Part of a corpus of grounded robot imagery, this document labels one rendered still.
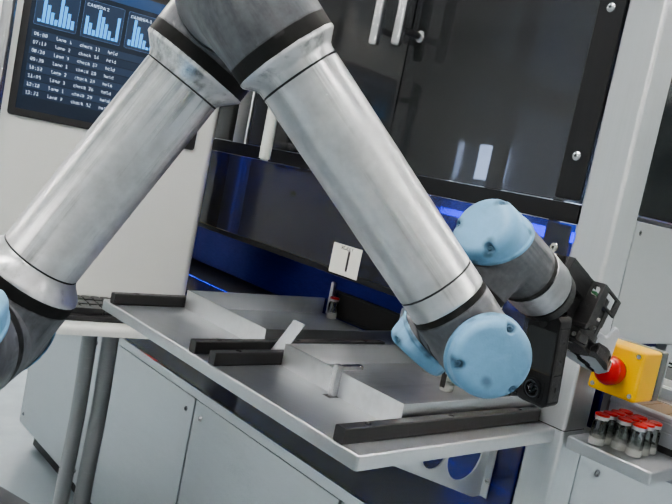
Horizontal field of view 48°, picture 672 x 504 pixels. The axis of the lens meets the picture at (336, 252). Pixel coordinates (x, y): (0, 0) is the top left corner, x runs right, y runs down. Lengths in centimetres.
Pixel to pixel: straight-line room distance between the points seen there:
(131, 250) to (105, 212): 97
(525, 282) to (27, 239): 51
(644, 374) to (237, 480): 99
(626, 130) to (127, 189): 70
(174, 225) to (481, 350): 120
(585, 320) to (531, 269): 15
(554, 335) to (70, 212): 55
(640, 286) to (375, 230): 67
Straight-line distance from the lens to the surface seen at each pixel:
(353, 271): 146
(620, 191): 114
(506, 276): 81
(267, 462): 168
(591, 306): 96
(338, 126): 63
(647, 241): 123
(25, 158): 167
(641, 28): 118
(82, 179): 78
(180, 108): 77
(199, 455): 190
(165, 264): 178
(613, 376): 109
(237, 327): 130
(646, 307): 128
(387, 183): 64
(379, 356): 129
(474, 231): 80
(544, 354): 93
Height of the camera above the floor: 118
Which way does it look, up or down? 6 degrees down
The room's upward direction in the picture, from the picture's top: 12 degrees clockwise
